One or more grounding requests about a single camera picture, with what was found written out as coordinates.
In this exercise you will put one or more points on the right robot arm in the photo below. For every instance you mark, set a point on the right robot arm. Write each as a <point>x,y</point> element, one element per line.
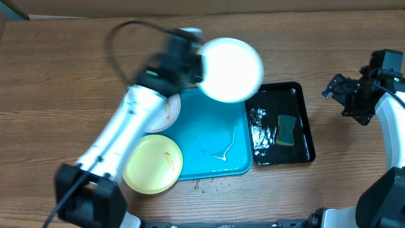
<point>382,204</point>

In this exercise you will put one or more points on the white plate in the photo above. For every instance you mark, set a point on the white plate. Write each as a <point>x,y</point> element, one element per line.
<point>232,70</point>
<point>166,115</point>

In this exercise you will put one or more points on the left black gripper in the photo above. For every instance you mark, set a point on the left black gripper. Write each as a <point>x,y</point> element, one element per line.
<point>198,65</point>

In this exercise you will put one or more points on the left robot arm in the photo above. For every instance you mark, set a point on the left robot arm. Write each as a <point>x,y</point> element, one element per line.
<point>88,192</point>

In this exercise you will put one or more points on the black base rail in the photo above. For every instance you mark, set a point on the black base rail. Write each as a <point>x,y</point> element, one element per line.
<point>282,223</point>

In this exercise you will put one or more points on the green yellow sponge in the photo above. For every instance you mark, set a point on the green yellow sponge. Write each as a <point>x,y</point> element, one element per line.
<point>286,124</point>

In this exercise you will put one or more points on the black plastic tray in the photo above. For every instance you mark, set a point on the black plastic tray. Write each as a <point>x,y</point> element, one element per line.
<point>263,109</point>

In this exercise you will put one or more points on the yellow plate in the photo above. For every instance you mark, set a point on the yellow plate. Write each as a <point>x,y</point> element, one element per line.
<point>154,166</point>

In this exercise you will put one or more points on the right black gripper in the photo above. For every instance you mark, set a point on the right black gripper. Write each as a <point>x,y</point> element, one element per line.
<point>343,95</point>

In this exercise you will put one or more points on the teal plastic tray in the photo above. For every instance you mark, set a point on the teal plastic tray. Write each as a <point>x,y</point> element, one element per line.
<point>212,136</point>

